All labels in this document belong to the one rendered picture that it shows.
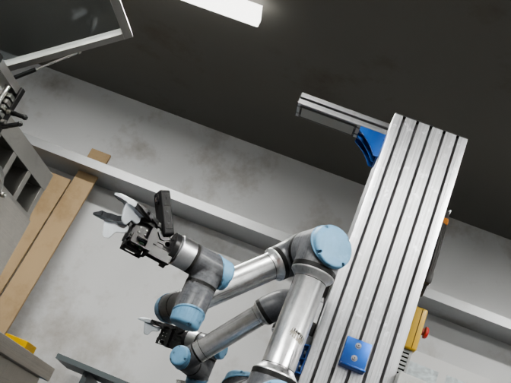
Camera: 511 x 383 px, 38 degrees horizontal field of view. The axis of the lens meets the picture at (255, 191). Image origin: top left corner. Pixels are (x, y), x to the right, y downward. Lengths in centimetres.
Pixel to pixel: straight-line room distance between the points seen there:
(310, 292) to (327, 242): 13
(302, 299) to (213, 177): 334
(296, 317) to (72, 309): 320
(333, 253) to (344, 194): 330
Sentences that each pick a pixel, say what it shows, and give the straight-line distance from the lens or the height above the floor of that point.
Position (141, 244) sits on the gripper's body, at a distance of 170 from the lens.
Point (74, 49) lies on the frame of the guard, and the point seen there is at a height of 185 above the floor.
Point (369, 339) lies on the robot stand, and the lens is 215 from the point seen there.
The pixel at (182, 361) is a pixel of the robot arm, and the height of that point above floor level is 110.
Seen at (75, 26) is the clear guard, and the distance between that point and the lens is 250.
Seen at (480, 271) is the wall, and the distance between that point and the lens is 520.
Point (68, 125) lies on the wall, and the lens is 541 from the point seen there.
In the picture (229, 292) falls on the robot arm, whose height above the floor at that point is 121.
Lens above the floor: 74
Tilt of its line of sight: 22 degrees up
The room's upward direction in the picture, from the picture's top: 23 degrees clockwise
